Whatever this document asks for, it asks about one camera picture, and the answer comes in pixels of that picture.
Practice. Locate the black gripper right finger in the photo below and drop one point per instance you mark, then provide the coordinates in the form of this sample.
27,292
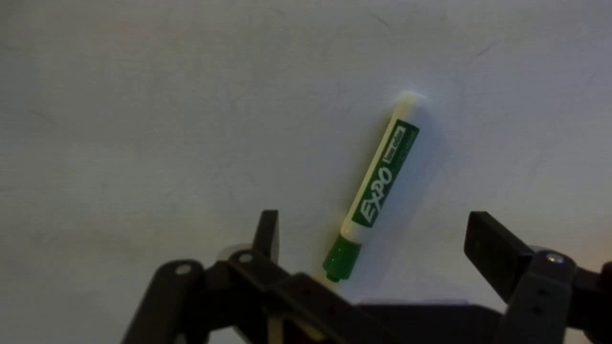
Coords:
543,290

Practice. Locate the green Expo marker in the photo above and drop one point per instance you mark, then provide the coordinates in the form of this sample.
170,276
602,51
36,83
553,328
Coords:
375,186

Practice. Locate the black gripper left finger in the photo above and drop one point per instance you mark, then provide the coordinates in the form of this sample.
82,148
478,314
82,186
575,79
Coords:
252,295

